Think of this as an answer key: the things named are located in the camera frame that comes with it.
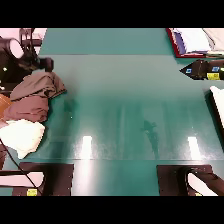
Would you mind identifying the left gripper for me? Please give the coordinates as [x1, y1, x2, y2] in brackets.
[33, 56, 55, 73]

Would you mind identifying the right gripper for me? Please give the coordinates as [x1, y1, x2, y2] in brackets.
[191, 59, 212, 81]

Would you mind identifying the dark grey shirt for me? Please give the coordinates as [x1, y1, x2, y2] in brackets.
[9, 70, 68, 102]

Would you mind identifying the white garment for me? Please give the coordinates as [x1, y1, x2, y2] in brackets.
[0, 118, 46, 160]
[178, 28, 215, 54]

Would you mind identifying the cream garment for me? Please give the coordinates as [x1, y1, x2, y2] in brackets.
[203, 28, 224, 53]

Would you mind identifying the orange-brown garment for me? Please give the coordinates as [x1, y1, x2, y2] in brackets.
[0, 93, 14, 117]

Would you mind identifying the dark brown garment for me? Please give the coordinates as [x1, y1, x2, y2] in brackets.
[0, 143, 8, 172]

